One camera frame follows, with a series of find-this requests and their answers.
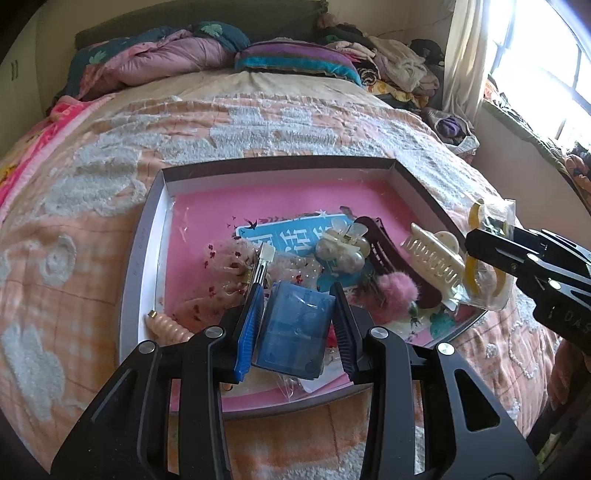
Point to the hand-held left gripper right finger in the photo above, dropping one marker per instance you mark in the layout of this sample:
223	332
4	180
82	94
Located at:
346	341

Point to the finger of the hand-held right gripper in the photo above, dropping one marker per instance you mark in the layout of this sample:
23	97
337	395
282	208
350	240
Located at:
554	244
503	256

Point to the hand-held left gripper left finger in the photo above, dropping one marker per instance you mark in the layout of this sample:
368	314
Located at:
247	341

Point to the yellow hairband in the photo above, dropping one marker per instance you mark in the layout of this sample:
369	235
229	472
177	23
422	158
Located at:
487	281

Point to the blue transparent plastic box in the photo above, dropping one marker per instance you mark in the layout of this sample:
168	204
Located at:
293	327

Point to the pink pompom hair clip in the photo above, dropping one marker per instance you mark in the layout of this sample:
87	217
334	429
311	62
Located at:
392	293

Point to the clear pearl claw hair clip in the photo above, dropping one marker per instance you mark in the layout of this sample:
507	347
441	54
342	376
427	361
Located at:
341	253

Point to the shallow box with pink lining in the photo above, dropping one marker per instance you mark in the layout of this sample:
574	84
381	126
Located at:
203	217

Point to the cream large claw hair clip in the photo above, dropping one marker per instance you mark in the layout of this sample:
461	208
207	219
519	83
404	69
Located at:
434	263

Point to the pink tulle bow hair accessory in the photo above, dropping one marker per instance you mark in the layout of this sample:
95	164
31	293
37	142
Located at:
226	272

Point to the colourful cloth on window sill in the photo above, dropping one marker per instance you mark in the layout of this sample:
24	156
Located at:
554	152

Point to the dark brown hair clip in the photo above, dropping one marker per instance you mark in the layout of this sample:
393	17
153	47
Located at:
388	251

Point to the bag of purple clothes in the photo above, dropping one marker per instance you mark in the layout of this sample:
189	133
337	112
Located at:
450	127

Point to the cream curtain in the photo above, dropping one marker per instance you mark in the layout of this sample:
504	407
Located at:
466	55

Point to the peach and white quilted blanket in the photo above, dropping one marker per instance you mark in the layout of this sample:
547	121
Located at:
92	184

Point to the pile of clothes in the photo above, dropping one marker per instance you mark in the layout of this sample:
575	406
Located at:
397	60

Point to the cream bed sheet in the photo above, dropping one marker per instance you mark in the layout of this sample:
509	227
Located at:
286	87

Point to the striped purple and teal pillow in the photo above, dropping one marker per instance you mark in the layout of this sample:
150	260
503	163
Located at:
295	60

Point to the pink cartoon blanket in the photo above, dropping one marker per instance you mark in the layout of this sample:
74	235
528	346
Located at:
27	152

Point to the teal and pink floral comforter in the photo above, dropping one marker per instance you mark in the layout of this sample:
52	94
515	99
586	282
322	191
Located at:
161	60

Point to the dark green headboard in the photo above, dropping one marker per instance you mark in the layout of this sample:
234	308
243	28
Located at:
138	23

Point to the white wardrobe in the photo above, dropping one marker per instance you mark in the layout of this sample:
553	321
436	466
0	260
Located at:
23	83

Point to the window with dark frame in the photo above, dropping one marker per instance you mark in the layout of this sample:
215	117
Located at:
531	46

